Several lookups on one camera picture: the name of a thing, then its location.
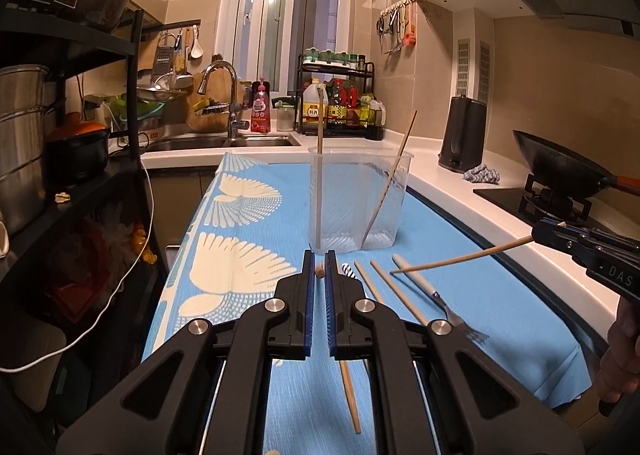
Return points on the steel sink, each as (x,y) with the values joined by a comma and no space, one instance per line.
(200,141)

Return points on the kitchen window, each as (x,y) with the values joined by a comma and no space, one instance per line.
(285,35)

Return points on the green oil cruet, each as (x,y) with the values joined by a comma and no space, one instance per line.
(376,114)

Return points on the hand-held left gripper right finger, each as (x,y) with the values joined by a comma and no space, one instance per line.
(331,307)

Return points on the black shelf rack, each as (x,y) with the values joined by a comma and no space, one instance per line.
(132,60)

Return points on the red plastic bag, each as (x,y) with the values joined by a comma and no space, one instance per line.
(80,275)

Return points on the black spice rack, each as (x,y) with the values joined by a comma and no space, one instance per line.
(372,85)

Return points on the pale wooden chopstick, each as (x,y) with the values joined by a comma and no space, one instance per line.
(318,135)

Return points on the green plastic basin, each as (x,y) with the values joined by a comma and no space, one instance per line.
(145,110)

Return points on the grey knitted rag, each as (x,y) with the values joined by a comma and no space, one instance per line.
(481,174)

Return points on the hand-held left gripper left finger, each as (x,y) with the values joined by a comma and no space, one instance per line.
(309,307)

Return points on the clear plastic utensil container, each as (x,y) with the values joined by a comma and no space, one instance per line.
(345,195)

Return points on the row of spice jars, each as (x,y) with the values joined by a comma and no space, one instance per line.
(330,56)

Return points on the large steel pot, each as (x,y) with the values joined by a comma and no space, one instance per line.
(20,145)

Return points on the green lid glass jar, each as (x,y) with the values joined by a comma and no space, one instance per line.
(285,117)

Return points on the hanging kitchen scissors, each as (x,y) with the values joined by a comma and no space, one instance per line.
(390,32)

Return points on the blue patterned table cloth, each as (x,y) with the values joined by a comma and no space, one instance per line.
(450,370)

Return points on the white ladle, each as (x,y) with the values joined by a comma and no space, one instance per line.
(195,51)

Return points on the metal grater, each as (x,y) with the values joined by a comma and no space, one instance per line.
(161,57)

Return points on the white wall vent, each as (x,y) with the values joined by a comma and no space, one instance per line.
(464,67)
(484,70)

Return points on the person's right hand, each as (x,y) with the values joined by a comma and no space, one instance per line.
(622,365)

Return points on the steel bowl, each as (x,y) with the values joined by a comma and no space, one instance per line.
(160,94)

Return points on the black pot orange lid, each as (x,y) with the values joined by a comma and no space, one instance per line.
(75,150)

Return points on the steel kitchen faucet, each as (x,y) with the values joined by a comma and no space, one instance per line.
(233,105)

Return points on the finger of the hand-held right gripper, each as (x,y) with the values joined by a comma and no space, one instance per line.
(552,240)
(562,225)

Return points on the black electric kettle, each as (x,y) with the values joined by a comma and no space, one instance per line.
(462,135)

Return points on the black wok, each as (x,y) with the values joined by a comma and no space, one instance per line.
(555,160)

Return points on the black gas stove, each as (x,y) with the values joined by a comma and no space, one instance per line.
(500,197)

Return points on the dark wooden chopstick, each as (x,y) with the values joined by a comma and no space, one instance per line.
(400,155)

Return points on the yellow label oil jug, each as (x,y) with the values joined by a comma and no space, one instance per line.
(312,107)

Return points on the dark sauce bottle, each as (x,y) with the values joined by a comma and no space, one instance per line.
(352,105)
(337,105)

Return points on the yellow plastic item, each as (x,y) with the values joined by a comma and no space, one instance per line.
(142,240)

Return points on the wooden cutting board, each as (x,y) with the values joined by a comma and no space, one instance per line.
(205,120)

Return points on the wall hook rail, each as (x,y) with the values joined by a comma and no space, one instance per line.
(397,4)

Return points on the orange hanging tool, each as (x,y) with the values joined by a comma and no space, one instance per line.
(411,37)

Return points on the red detergent pouch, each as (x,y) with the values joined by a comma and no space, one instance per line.
(260,110)

